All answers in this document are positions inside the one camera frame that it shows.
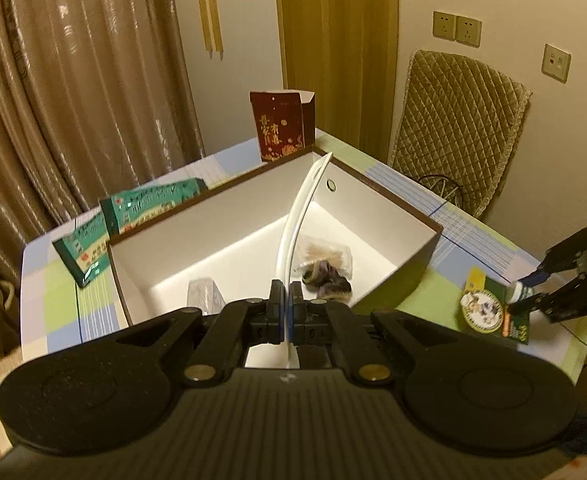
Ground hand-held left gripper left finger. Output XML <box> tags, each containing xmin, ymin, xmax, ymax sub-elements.
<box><xmin>108</xmin><ymin>280</ymin><xmax>285</xmax><ymax>386</ymax></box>

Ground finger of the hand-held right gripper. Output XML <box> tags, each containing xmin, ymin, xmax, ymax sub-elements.
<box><xmin>511</xmin><ymin>271</ymin><xmax>587</xmax><ymax>323</ymax></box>
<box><xmin>528</xmin><ymin>227</ymin><xmax>587</xmax><ymax>283</ymax></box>

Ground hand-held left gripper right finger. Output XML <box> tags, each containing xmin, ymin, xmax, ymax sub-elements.
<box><xmin>288</xmin><ymin>280</ymin><xmax>461</xmax><ymax>386</ymax></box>

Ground dark round snack packet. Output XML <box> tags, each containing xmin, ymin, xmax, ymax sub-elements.
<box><xmin>301</xmin><ymin>260</ymin><xmax>353</xmax><ymax>303</ymax></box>

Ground small white tube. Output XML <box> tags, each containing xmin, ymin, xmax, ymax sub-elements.
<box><xmin>506</xmin><ymin>280</ymin><xmax>539</xmax><ymax>306</ymax></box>

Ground bag of cotton swabs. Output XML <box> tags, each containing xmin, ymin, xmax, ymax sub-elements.
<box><xmin>296</xmin><ymin>242</ymin><xmax>354</xmax><ymax>276</ymax></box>

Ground clear packet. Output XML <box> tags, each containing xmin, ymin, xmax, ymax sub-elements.
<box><xmin>188</xmin><ymin>277</ymin><xmax>227</xmax><ymax>316</ymax></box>

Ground large white box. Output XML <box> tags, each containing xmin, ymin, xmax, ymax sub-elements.
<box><xmin>108</xmin><ymin>146</ymin><xmax>444</xmax><ymax>328</ymax></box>

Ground dark green packet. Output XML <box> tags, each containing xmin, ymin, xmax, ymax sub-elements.
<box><xmin>456</xmin><ymin>267</ymin><xmax>530</xmax><ymax>345</ymax></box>

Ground teal printed box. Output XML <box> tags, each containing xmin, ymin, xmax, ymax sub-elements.
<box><xmin>100</xmin><ymin>178</ymin><xmax>209</xmax><ymax>238</ymax></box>
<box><xmin>52</xmin><ymin>210</ymin><xmax>112</xmax><ymax>288</ymax></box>

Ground quilted chair cover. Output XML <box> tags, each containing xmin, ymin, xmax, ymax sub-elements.
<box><xmin>387</xmin><ymin>50</ymin><xmax>533</xmax><ymax>218</ymax></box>

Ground red gift box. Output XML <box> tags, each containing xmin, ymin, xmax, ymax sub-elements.
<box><xmin>250</xmin><ymin>90</ymin><xmax>317</xmax><ymax>163</ymax></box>

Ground yellow curtain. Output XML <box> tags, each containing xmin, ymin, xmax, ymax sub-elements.
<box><xmin>274</xmin><ymin>0</ymin><xmax>399</xmax><ymax>163</ymax></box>

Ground yellow hanging strips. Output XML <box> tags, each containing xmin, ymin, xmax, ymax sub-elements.
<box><xmin>198</xmin><ymin>0</ymin><xmax>223</xmax><ymax>61</ymax></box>

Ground brown curtain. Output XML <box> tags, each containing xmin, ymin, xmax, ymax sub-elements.
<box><xmin>0</xmin><ymin>0</ymin><xmax>207</xmax><ymax>281</ymax></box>

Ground wall socket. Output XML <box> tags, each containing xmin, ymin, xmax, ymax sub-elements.
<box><xmin>432</xmin><ymin>10</ymin><xmax>457</xmax><ymax>40</ymax></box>
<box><xmin>542</xmin><ymin>43</ymin><xmax>572</xmax><ymax>84</ymax></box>
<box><xmin>456</xmin><ymin>16</ymin><xmax>483</xmax><ymax>47</ymax></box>

